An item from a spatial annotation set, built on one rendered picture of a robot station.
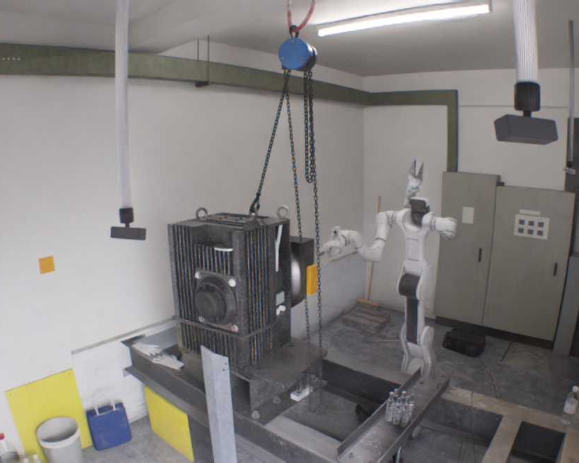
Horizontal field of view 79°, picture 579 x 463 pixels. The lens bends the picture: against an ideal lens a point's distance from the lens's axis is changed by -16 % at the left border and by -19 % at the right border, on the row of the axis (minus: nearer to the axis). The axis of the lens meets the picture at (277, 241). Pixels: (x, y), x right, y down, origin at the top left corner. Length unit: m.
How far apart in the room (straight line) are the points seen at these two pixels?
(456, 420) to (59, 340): 2.50
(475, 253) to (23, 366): 4.17
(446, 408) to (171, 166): 2.47
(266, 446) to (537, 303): 3.19
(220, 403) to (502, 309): 3.32
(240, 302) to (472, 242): 3.08
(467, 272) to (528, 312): 0.79
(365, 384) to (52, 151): 2.45
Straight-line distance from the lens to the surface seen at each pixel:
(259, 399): 2.26
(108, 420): 3.07
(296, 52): 1.94
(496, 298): 4.65
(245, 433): 2.43
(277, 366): 2.19
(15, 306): 2.72
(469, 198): 4.52
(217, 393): 2.12
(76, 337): 2.99
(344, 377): 2.82
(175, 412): 2.81
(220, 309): 2.02
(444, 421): 2.62
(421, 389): 2.49
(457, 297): 4.77
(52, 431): 3.06
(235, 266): 1.96
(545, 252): 4.45
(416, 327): 3.00
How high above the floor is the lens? 1.99
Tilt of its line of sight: 13 degrees down
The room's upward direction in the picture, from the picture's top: 1 degrees counter-clockwise
